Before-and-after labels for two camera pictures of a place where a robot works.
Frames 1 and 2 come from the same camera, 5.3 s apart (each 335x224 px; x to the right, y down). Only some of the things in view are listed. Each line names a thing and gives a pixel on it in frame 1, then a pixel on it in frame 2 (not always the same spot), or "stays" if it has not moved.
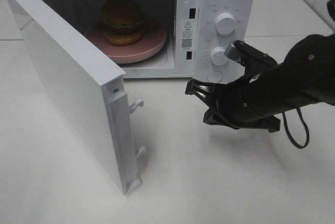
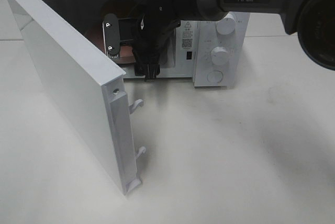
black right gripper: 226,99 -> 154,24
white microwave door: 96,89 stays
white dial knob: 217,56 stays
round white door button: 214,76 stays
